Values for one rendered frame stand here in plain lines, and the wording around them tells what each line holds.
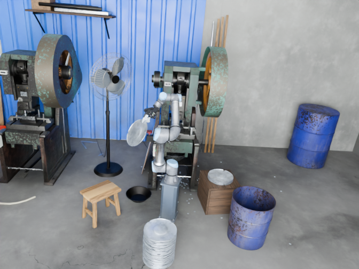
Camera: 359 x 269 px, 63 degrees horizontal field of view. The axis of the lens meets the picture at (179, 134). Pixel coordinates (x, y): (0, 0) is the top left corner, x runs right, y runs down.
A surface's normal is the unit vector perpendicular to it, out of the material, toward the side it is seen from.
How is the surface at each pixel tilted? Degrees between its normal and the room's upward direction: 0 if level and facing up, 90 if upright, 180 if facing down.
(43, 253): 0
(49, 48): 44
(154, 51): 90
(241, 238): 92
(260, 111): 90
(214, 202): 90
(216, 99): 100
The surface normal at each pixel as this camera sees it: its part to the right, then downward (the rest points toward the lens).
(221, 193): 0.18, 0.40
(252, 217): -0.19, 0.40
